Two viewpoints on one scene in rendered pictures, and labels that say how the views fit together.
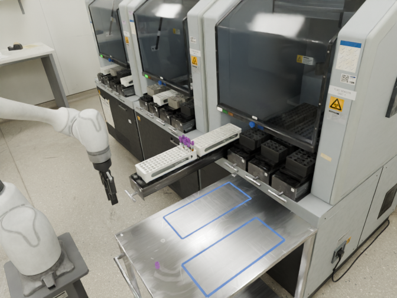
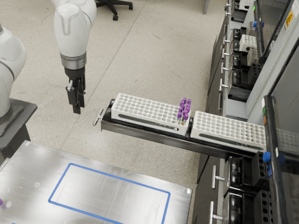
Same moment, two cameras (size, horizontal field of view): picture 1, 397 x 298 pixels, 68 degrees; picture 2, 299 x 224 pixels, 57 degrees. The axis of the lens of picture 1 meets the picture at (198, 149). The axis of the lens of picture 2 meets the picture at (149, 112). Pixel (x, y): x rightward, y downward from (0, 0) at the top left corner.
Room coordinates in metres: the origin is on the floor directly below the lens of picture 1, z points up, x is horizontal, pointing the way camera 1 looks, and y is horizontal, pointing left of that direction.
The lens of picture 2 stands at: (0.64, -0.35, 1.61)
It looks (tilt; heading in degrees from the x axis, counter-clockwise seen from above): 45 degrees down; 42
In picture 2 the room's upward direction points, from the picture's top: 8 degrees clockwise
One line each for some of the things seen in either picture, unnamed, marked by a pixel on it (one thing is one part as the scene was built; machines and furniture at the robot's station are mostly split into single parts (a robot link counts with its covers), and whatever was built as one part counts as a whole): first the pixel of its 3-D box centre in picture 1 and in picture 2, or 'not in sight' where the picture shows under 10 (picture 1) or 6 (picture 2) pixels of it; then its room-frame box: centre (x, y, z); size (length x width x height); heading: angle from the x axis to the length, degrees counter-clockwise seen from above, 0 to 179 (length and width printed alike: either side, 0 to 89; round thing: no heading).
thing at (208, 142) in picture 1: (215, 139); (230, 133); (1.40, -0.10, 0.83); 0.30 x 0.10 x 0.06; 125
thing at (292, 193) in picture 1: (324, 159); not in sight; (1.21, -0.63, 0.78); 0.73 x 0.14 x 0.09; 125
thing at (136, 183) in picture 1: (190, 161); (182, 131); (1.29, 0.05, 0.78); 0.73 x 0.14 x 0.09; 125
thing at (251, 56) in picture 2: (173, 103); (251, 57); (1.90, 0.15, 0.85); 0.12 x 0.02 x 0.06; 36
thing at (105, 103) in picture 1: (106, 111); (220, 24); (2.82, 0.91, 0.43); 0.27 x 0.02 x 0.36; 35
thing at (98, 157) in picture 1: (99, 152); (73, 57); (1.04, 0.41, 1.03); 0.09 x 0.09 x 0.06
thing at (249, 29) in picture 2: (151, 91); (249, 30); (2.15, 0.32, 0.85); 0.12 x 0.02 x 0.06; 36
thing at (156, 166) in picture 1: (167, 162); (151, 114); (1.21, 0.16, 0.83); 0.30 x 0.10 x 0.06; 125
